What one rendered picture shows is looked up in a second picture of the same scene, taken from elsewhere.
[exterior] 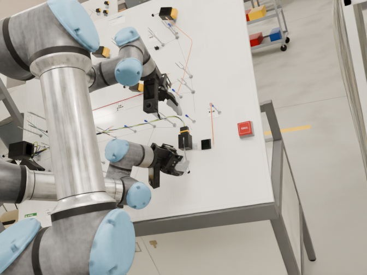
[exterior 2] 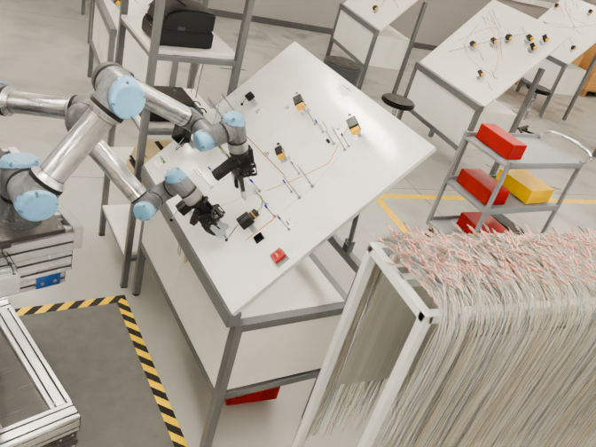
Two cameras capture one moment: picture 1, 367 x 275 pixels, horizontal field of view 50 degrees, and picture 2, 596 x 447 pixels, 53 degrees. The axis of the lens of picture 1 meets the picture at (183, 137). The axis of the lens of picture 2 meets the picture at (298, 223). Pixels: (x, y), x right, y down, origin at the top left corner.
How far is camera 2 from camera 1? 144 cm
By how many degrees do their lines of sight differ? 28
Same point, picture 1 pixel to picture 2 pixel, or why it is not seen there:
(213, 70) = (324, 199)
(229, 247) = (207, 314)
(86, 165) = (58, 163)
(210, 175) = (235, 258)
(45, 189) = (94, 154)
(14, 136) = not seen: hidden behind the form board
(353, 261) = not seen: outside the picture
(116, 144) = (173, 172)
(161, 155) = (203, 208)
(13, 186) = not seen: hidden behind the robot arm
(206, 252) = (199, 301)
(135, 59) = (210, 137)
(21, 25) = (103, 76)
